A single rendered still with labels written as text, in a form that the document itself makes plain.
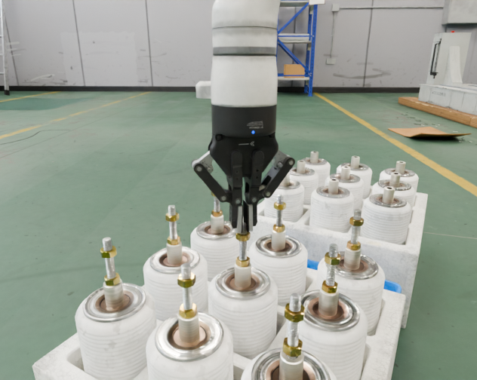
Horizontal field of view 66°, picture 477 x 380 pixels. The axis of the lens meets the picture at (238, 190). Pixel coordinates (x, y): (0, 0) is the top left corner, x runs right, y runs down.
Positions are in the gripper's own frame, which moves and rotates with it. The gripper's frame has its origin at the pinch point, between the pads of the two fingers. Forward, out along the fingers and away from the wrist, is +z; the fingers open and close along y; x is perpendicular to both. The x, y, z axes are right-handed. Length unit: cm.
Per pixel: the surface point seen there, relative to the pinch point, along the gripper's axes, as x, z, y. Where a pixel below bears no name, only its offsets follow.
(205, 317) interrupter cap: -6.0, 9.8, -6.2
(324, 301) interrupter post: -8.8, 8.0, 7.5
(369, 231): 20.1, 15.6, 33.8
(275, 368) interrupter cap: -15.0, 9.9, -0.9
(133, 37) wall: 643, -55, -11
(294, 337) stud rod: -17.0, 4.7, 0.1
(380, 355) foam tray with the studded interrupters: -10.0, 17.0, 15.7
